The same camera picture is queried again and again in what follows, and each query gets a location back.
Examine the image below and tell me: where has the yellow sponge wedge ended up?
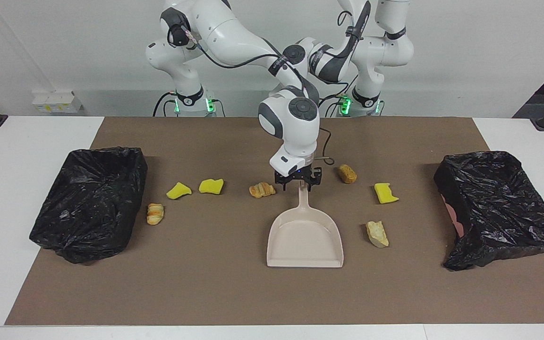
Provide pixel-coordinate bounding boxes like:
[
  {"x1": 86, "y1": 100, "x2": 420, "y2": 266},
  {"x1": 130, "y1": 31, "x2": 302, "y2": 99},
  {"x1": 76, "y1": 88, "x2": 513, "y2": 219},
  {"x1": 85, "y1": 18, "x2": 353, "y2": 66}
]
[{"x1": 166, "y1": 182, "x2": 193, "y2": 200}]

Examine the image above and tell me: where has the striped croissant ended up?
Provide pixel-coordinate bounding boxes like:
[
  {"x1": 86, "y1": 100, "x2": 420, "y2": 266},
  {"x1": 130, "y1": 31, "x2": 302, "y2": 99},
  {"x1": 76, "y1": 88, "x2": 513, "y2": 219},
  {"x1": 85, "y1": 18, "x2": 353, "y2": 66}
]
[
  {"x1": 249, "y1": 182, "x2": 276, "y2": 198},
  {"x1": 146, "y1": 203, "x2": 165, "y2": 226}
]

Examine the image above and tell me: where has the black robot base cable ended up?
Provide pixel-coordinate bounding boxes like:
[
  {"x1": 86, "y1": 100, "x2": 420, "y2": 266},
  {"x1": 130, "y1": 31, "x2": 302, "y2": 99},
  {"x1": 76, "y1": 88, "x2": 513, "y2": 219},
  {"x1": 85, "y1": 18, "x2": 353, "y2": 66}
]
[
  {"x1": 319, "y1": 93, "x2": 348, "y2": 117},
  {"x1": 153, "y1": 91, "x2": 178, "y2": 117}
]

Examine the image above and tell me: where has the white wall socket box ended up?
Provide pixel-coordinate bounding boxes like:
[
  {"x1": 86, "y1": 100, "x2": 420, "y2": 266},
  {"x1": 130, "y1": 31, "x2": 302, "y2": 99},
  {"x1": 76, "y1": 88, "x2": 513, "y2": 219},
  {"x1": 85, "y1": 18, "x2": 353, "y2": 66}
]
[{"x1": 33, "y1": 91, "x2": 84, "y2": 114}]

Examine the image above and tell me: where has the pale bread chunk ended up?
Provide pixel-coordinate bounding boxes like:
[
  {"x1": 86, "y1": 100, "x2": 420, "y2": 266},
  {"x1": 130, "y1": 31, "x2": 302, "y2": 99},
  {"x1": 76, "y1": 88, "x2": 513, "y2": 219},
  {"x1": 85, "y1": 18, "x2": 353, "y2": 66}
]
[{"x1": 366, "y1": 221, "x2": 390, "y2": 248}]

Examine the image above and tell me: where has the pink plastic bin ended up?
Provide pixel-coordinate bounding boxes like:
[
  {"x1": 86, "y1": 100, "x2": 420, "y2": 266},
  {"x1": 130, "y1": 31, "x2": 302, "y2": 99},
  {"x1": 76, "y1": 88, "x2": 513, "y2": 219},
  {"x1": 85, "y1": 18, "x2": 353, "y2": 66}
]
[{"x1": 443, "y1": 195, "x2": 464, "y2": 238}]

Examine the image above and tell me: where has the brown paper table mat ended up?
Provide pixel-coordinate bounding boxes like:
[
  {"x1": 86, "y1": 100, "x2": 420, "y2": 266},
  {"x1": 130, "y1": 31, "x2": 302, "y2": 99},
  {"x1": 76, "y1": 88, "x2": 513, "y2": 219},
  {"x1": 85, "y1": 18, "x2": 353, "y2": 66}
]
[{"x1": 5, "y1": 117, "x2": 544, "y2": 325}]

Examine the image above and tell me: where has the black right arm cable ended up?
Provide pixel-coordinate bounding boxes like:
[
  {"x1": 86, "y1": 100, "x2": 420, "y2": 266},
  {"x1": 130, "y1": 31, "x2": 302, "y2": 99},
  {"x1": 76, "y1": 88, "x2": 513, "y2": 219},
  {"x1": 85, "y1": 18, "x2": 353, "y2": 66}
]
[{"x1": 170, "y1": 21, "x2": 335, "y2": 166}]

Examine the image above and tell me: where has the thick yellow sponge piece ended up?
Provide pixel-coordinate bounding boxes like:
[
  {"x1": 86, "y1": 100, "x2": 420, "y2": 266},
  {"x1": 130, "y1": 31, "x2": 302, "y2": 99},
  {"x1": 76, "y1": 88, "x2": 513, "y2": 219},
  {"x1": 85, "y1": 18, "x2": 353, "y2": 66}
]
[{"x1": 199, "y1": 178, "x2": 224, "y2": 195}]

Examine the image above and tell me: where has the brown corn cob bread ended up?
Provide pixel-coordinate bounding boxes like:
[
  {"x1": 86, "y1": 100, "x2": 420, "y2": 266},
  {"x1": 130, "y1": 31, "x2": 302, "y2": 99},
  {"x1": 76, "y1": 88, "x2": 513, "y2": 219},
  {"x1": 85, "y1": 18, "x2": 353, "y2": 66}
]
[{"x1": 338, "y1": 164, "x2": 357, "y2": 184}]

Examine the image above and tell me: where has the beige plastic dustpan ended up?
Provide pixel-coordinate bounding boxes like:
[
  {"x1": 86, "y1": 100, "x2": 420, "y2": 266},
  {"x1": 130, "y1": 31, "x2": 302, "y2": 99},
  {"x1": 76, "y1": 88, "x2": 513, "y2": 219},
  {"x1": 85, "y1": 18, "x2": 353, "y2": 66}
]
[{"x1": 266, "y1": 185, "x2": 344, "y2": 269}]

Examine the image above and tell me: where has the black trash bag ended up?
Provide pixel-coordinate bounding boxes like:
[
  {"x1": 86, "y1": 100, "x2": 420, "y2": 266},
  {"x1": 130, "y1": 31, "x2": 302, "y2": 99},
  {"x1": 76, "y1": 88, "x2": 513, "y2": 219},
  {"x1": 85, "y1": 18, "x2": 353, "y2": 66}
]
[
  {"x1": 29, "y1": 146, "x2": 148, "y2": 264},
  {"x1": 433, "y1": 151, "x2": 544, "y2": 272}
]

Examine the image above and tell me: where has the yellow sponge piece green backing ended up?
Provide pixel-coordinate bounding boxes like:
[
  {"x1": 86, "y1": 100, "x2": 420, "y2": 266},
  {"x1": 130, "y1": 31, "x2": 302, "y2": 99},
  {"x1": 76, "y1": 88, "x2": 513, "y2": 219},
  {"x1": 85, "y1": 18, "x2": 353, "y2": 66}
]
[{"x1": 374, "y1": 183, "x2": 400, "y2": 204}]

